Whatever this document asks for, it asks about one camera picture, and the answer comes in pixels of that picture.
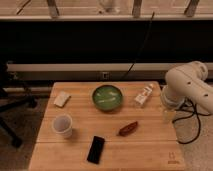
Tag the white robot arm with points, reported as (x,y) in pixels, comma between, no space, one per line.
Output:
(187,81)

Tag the green bowl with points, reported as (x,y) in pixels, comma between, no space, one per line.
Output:
(107,97)

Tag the white plastic bottle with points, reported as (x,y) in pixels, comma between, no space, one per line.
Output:
(142,97)

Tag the white sponge block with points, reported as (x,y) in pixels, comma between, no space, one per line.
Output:
(61,99)

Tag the black phone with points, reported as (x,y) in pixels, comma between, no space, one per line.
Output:
(96,149)

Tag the black office chair base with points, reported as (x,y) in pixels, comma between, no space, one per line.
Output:
(5,77)

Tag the wall power outlet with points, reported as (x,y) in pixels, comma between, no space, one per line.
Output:
(105,75)

